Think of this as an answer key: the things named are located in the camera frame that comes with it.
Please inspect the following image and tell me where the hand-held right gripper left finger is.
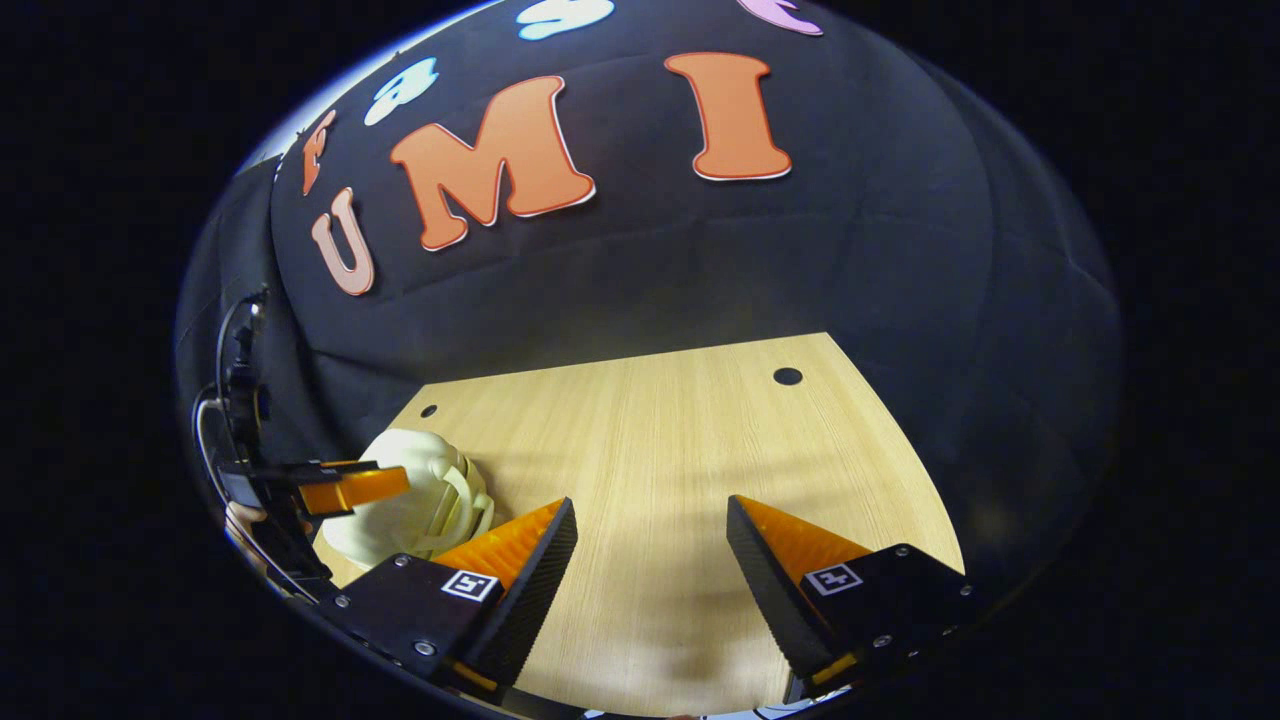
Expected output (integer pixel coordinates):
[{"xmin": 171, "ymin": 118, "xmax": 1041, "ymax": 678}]
[{"xmin": 330, "ymin": 497, "xmax": 579, "ymax": 706}]

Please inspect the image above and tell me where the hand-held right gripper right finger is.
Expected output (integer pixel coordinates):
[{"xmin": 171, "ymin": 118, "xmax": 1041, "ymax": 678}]
[{"xmin": 726, "ymin": 494, "xmax": 986, "ymax": 701}]

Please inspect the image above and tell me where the pale yellow suitcase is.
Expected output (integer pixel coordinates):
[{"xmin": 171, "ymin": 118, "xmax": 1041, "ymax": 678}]
[{"xmin": 322, "ymin": 429, "xmax": 496, "ymax": 573}]

